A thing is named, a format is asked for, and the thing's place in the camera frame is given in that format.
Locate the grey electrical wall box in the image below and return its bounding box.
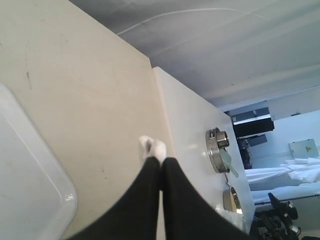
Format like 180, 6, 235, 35
289, 139, 319, 159

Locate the black background monitor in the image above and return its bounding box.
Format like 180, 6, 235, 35
231, 107, 275, 138

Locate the round metal table fitting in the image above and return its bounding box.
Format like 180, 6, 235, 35
205, 127, 239, 178

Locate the white adjoining table panel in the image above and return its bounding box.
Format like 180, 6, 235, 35
152, 67, 255, 229

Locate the white draped background cloth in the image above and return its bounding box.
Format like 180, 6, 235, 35
245, 158, 320, 206

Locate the white piece skewer tip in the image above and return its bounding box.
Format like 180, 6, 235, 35
139, 135, 167, 163

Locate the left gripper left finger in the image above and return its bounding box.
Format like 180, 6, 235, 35
70, 157, 161, 240

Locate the black equipment on floor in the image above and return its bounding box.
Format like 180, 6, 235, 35
249, 192, 302, 240

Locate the white backdrop curtain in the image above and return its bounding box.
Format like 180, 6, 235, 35
74, 0, 320, 110

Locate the white rectangular plastic tray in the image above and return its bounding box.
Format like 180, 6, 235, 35
0, 85, 77, 240

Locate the brass round table fitting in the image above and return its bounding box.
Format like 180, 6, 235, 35
222, 186, 243, 215

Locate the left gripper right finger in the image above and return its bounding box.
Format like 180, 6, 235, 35
161, 157, 250, 240

